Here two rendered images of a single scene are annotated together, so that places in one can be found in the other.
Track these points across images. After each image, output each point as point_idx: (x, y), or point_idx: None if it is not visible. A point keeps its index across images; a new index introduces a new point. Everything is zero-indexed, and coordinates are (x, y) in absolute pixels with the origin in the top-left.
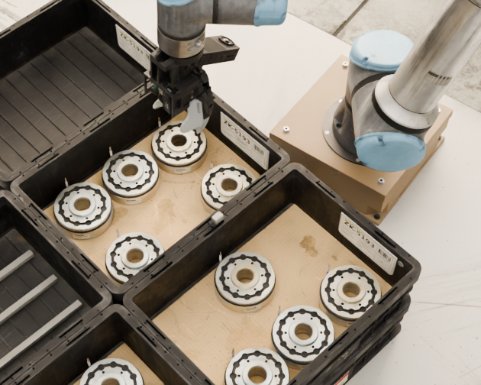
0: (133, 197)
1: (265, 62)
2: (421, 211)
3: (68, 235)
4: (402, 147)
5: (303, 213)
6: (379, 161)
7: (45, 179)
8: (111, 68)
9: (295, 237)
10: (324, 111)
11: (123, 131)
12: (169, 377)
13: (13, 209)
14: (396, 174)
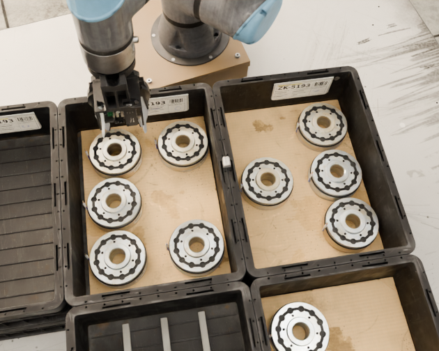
0: (139, 213)
1: (62, 63)
2: (253, 57)
3: (131, 285)
4: (274, 6)
5: (233, 113)
6: (261, 31)
7: (76, 270)
8: None
9: (249, 129)
10: (153, 50)
11: (74, 182)
12: (323, 282)
13: (91, 315)
14: (238, 44)
